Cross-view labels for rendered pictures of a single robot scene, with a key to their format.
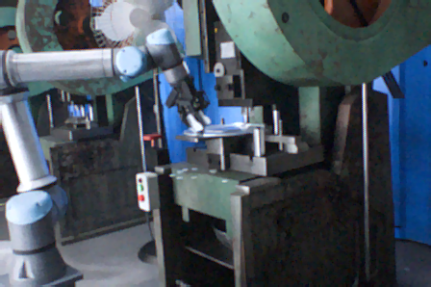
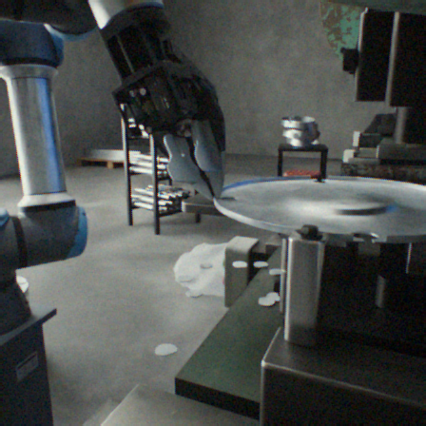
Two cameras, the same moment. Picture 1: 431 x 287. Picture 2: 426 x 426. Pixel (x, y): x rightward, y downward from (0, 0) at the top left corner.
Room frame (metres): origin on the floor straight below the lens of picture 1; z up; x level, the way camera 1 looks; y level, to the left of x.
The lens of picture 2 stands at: (1.21, -0.38, 0.89)
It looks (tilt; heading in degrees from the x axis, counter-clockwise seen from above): 15 degrees down; 61
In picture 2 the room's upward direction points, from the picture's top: straight up
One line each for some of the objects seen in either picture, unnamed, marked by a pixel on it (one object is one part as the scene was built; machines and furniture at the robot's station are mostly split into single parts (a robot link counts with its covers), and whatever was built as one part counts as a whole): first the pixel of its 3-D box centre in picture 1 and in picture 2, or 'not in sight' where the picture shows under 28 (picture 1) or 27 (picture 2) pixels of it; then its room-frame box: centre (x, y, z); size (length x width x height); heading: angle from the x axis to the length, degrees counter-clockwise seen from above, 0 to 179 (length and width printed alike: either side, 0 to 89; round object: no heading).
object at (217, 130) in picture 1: (223, 129); (337, 200); (1.56, -0.05, 0.78); 0.29 x 0.29 x 0.01
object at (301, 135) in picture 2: not in sight; (301, 163); (3.57, 2.30, 0.40); 0.45 x 0.40 x 0.79; 50
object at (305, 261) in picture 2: (259, 141); (306, 282); (1.42, -0.16, 0.75); 0.03 x 0.03 x 0.10; 38
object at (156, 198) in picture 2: not in sight; (161, 162); (2.32, 2.41, 0.47); 0.46 x 0.43 x 0.95; 108
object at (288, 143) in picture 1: (283, 135); not in sight; (1.50, -0.25, 0.76); 0.17 x 0.06 x 0.10; 38
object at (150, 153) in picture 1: (158, 169); not in sight; (1.74, 0.22, 0.62); 0.10 x 0.06 x 0.20; 38
